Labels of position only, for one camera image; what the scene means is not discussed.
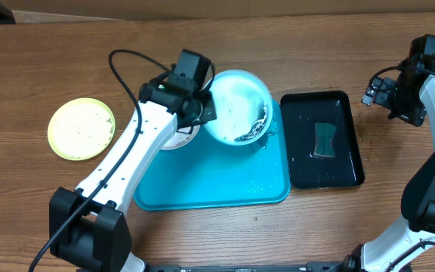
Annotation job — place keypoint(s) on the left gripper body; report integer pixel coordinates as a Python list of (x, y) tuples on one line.
[(204, 110)]

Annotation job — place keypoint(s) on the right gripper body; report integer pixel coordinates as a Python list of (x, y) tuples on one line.
[(404, 102)]

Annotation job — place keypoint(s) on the white plate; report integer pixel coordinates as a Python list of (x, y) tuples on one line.
[(181, 138)]

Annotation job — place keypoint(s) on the light blue plate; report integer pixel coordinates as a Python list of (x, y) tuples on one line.
[(243, 105)]

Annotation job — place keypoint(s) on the dark green sponge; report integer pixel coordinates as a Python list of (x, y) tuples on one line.
[(324, 136)]

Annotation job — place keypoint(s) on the yellow green plate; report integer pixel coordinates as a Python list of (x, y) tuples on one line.
[(81, 129)]

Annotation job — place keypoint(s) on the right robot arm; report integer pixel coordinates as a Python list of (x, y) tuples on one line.
[(413, 233)]

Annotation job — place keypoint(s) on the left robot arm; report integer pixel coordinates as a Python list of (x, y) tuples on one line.
[(87, 225)]

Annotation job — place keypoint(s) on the teal plastic tray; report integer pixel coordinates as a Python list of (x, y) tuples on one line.
[(206, 173)]

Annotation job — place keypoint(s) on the black plastic tray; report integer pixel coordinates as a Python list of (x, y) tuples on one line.
[(300, 113)]

